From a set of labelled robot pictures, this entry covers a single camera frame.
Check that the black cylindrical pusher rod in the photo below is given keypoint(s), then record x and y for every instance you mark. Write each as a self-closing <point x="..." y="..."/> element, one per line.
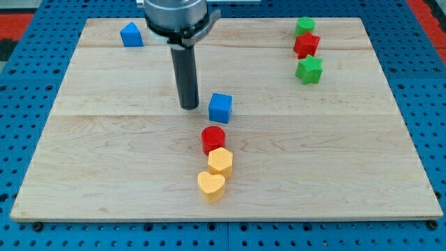
<point x="186" y="77"/>

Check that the blue cube block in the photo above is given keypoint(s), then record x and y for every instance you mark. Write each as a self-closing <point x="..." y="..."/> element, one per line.
<point x="220" y="108"/>

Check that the red star block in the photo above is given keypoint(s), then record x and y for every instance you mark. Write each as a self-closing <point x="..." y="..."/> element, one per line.
<point x="306" y="44"/>

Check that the green star block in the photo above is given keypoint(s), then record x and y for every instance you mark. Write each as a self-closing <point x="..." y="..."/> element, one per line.
<point x="309" y="70"/>

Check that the blue triangle block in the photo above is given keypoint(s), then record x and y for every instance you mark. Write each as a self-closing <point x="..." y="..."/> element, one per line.
<point x="131" y="36"/>

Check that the red cylinder block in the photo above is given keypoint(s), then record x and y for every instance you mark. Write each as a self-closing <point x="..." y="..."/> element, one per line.
<point x="212" y="137"/>

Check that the yellow hexagon block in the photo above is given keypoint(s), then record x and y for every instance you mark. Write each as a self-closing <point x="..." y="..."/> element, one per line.
<point x="220" y="161"/>

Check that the light wooden board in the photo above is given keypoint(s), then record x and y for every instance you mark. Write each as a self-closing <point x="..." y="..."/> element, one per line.
<point x="261" y="146"/>

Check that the green cylinder block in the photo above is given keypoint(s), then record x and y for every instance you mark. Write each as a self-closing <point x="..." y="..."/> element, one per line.
<point x="304" y="25"/>

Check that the yellow heart block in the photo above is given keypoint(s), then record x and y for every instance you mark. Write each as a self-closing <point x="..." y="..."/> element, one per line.
<point x="212" y="186"/>

